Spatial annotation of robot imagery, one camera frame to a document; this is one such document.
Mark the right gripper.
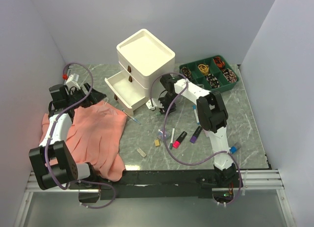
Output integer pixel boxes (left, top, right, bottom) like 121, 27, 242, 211
156, 93, 179, 116

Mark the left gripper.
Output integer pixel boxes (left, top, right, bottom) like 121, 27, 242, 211
66, 83, 106, 109

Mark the white drawer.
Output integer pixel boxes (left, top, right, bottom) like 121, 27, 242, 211
105, 71, 148, 115

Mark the white drawer organizer box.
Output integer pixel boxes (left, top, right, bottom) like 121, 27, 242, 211
116, 28, 175, 98

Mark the grey eraser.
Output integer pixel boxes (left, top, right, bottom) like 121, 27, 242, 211
136, 148, 147, 158

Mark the blue grey tape roll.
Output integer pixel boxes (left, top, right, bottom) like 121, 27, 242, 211
229, 142, 241, 154

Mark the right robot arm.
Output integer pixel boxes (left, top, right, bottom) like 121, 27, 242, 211
158, 72, 240, 187

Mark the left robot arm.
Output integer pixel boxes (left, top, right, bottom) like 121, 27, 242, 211
28, 83, 106, 190

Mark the blue capped white marker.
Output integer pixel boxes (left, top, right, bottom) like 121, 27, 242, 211
193, 105, 200, 125

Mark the white green-tipped marker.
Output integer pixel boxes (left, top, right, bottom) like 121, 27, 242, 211
169, 128, 175, 149

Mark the blue long nib marker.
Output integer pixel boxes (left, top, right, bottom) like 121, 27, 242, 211
122, 109, 141, 125

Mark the pink fabric garment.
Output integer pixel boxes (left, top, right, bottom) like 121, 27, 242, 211
52, 101, 127, 182

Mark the pink black highlighter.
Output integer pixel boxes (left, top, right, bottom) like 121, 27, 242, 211
173, 131, 187, 148

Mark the purple black highlighter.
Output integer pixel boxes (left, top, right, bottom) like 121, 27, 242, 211
190, 126, 203, 143

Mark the green compartment tray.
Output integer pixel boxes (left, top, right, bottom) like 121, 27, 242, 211
179, 55, 239, 93

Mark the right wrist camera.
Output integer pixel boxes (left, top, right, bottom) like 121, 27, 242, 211
145, 98, 163, 111

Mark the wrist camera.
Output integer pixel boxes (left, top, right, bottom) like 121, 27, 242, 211
62, 73, 80, 89
145, 98, 163, 111

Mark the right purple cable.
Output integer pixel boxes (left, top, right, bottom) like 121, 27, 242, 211
149, 73, 246, 205

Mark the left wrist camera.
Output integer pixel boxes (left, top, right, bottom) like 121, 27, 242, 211
62, 73, 80, 89

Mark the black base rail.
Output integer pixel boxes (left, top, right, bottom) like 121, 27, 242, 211
36, 164, 273, 203

